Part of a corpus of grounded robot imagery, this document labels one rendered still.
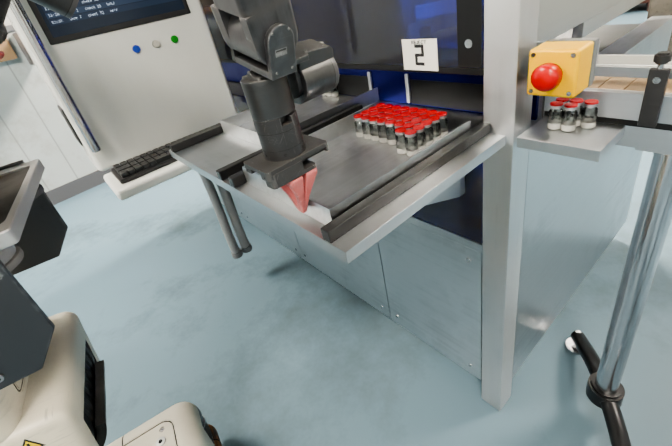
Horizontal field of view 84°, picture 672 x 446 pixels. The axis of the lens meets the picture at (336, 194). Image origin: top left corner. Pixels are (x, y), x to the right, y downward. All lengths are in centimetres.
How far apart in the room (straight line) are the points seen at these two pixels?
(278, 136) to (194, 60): 95
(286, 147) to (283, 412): 109
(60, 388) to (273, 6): 54
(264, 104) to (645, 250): 78
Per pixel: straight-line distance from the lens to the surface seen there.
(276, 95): 46
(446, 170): 64
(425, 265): 109
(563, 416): 139
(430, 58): 79
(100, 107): 134
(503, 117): 74
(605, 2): 103
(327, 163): 72
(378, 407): 137
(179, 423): 120
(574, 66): 67
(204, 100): 142
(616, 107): 79
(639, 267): 98
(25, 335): 52
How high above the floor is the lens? 118
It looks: 30 degrees down
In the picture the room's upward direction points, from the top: 13 degrees counter-clockwise
